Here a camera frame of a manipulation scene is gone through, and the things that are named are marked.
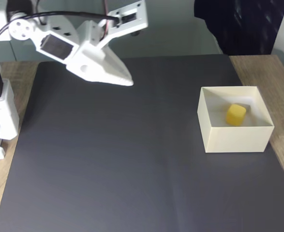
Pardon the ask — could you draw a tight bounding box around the red white black servo wire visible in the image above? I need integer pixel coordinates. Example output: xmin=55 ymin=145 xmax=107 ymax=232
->
xmin=100 ymin=0 xmax=109 ymax=40

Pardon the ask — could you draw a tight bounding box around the black table mat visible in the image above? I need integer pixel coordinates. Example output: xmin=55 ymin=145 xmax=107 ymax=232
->
xmin=0 ymin=53 xmax=284 ymax=232

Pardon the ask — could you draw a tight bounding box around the yellow cube block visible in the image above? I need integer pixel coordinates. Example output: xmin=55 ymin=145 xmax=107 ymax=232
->
xmin=225 ymin=103 xmax=247 ymax=127

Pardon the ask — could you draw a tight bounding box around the white open box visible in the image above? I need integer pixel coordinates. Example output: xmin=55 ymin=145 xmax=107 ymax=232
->
xmin=196 ymin=86 xmax=275 ymax=154

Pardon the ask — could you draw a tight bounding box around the black camera cable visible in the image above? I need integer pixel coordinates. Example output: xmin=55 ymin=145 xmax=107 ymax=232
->
xmin=0 ymin=11 xmax=120 ymax=53

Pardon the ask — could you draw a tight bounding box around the dark hanging cloth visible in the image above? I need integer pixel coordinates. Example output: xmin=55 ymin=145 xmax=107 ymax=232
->
xmin=194 ymin=0 xmax=284 ymax=56

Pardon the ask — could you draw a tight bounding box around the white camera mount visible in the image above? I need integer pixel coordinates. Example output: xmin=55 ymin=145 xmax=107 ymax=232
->
xmin=97 ymin=0 xmax=149 ymax=49

